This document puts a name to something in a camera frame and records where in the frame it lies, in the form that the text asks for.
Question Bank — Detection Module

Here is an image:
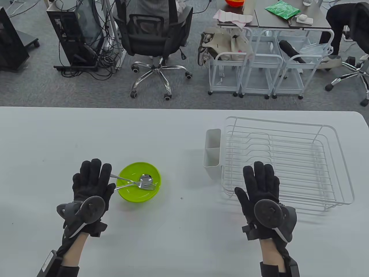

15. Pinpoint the person's left forearm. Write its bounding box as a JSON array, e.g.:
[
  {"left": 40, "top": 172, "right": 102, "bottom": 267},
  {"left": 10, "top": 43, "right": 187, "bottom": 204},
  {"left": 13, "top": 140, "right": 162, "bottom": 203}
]
[{"left": 56, "top": 231, "right": 90, "bottom": 277}]

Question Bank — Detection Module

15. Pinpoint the black wrist sensor box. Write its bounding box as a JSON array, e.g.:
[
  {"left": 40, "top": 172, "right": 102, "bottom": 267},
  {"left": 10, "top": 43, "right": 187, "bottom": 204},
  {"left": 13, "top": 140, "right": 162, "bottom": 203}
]
[{"left": 285, "top": 257, "right": 300, "bottom": 277}]

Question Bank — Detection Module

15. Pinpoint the office chair with chrome base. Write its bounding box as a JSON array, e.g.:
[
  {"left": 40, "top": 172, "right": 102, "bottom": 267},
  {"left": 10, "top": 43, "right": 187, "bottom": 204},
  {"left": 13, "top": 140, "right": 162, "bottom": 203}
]
[{"left": 325, "top": 55, "right": 369, "bottom": 107}]

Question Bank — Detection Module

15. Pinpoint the person's left hand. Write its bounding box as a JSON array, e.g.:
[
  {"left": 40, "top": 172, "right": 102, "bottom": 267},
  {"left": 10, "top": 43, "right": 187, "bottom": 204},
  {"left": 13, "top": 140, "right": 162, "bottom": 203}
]
[{"left": 71, "top": 159, "right": 116, "bottom": 237}]

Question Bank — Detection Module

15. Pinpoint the beige cloth bag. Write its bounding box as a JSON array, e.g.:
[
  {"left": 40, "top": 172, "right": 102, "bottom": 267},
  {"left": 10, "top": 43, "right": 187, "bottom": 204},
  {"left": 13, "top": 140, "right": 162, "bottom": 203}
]
[{"left": 197, "top": 27, "right": 254, "bottom": 67}]

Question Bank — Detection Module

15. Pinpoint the steel fork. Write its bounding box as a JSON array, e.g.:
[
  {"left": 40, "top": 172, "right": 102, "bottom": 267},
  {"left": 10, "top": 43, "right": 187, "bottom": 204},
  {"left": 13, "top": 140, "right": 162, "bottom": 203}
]
[{"left": 110, "top": 173, "right": 156, "bottom": 191}]

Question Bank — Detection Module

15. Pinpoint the pink striped cloth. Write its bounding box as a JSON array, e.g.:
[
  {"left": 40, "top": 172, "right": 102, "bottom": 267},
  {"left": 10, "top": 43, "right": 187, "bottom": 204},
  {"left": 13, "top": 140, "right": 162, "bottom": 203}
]
[{"left": 213, "top": 9, "right": 253, "bottom": 29}]

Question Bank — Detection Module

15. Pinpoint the black monitor on wheeled stand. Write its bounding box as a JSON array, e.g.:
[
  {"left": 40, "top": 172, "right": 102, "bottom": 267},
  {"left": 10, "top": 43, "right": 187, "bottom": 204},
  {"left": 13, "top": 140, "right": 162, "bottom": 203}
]
[{"left": 0, "top": 7, "right": 40, "bottom": 72}]

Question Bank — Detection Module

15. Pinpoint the person's right hand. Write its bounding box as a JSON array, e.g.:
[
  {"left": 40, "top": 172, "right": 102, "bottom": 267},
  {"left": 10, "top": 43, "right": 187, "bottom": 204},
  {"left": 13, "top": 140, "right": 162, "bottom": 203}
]
[{"left": 234, "top": 161, "right": 280, "bottom": 240}]

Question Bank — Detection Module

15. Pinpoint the dark grey desk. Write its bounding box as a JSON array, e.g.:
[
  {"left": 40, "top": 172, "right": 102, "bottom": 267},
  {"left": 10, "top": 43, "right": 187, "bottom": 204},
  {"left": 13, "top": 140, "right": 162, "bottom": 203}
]
[{"left": 218, "top": 0, "right": 332, "bottom": 29}]

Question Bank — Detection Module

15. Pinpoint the clear plastic bag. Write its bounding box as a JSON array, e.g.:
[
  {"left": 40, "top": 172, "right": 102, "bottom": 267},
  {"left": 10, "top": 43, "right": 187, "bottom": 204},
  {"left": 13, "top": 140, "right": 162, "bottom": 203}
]
[{"left": 300, "top": 42, "right": 332, "bottom": 57}]

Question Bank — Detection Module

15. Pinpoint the black computer tower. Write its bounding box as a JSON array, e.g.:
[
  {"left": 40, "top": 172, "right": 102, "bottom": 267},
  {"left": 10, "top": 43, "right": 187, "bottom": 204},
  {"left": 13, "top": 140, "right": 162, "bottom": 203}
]
[{"left": 46, "top": 3, "right": 87, "bottom": 67}]

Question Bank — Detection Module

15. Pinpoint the grey wrist sensor box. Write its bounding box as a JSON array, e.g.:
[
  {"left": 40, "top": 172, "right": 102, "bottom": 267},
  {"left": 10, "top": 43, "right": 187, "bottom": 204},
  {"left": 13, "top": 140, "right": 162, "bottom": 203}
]
[{"left": 37, "top": 250, "right": 63, "bottom": 277}]

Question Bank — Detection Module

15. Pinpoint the tangle of black cables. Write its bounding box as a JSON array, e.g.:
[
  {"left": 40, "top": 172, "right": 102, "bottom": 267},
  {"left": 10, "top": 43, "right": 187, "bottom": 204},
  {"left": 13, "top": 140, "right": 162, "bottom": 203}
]
[{"left": 53, "top": 0, "right": 127, "bottom": 81}]

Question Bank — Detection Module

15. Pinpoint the black round hand controller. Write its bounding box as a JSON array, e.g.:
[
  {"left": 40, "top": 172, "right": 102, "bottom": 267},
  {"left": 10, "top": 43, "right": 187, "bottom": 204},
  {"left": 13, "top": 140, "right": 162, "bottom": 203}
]
[
  {"left": 56, "top": 196, "right": 106, "bottom": 239},
  {"left": 253, "top": 200, "right": 297, "bottom": 243}
]

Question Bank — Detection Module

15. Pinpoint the white wire cart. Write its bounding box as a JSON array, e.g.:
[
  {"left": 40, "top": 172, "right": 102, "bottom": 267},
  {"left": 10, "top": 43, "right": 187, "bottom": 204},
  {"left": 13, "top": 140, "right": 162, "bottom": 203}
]
[
  {"left": 239, "top": 29, "right": 284, "bottom": 100},
  {"left": 208, "top": 52, "right": 251, "bottom": 97},
  {"left": 271, "top": 29, "right": 335, "bottom": 100}
]

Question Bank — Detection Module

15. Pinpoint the steel spoon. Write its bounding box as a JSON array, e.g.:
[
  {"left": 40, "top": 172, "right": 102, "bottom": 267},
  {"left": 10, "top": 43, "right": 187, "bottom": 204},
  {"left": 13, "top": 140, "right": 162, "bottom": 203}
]
[{"left": 114, "top": 174, "right": 154, "bottom": 191}]

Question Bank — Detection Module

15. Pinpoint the small white device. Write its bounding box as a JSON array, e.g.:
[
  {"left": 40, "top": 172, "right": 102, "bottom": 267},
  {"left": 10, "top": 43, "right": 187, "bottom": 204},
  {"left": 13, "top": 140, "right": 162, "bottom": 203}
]
[{"left": 293, "top": 14, "right": 314, "bottom": 25}]

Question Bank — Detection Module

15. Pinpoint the white cutlery bin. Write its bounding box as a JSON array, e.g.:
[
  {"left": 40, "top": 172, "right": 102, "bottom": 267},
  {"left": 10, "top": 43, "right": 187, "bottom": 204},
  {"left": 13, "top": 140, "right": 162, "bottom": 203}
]
[{"left": 203, "top": 128, "right": 222, "bottom": 180}]

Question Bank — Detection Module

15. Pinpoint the black forearm strap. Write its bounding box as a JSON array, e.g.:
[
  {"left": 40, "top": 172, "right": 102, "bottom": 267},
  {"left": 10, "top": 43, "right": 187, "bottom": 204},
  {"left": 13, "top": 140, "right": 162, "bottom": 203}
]
[
  {"left": 55, "top": 265, "right": 80, "bottom": 277},
  {"left": 259, "top": 261, "right": 279, "bottom": 277}
]

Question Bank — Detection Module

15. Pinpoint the black roll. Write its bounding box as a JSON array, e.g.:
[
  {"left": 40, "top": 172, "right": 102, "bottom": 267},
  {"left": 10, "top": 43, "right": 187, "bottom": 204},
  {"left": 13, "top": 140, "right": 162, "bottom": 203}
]
[{"left": 278, "top": 40, "right": 307, "bottom": 64}]

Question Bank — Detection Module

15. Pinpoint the green plastic bowl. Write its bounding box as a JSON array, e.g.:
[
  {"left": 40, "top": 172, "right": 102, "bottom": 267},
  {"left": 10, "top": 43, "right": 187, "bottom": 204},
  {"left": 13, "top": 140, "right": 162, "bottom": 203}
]
[{"left": 116, "top": 162, "right": 162, "bottom": 203}]

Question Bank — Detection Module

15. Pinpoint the black mesh office chair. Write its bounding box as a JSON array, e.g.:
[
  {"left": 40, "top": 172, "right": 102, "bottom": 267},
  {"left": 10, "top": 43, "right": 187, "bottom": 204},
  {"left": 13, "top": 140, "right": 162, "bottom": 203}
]
[{"left": 113, "top": 0, "right": 193, "bottom": 101}]

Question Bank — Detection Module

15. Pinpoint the white wire dish rack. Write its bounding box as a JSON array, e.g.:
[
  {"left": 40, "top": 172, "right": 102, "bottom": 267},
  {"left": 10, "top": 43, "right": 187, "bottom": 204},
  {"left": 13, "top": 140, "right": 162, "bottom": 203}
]
[{"left": 221, "top": 116, "right": 355, "bottom": 213}]

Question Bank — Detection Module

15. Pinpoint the white desk frame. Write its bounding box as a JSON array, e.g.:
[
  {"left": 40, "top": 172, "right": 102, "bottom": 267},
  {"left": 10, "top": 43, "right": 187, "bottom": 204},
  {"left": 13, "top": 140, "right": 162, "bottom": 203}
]
[{"left": 102, "top": 0, "right": 126, "bottom": 70}]

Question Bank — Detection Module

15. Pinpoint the green plastic bag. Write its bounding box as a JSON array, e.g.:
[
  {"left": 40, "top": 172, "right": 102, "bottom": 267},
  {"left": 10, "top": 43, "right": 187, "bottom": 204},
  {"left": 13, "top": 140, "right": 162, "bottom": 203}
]
[{"left": 264, "top": 1, "right": 301, "bottom": 20}]

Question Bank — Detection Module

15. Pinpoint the person's right forearm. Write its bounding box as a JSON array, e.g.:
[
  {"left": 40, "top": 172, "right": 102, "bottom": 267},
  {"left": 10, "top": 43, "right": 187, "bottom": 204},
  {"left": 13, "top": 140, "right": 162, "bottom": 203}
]
[{"left": 259, "top": 237, "right": 291, "bottom": 277}]

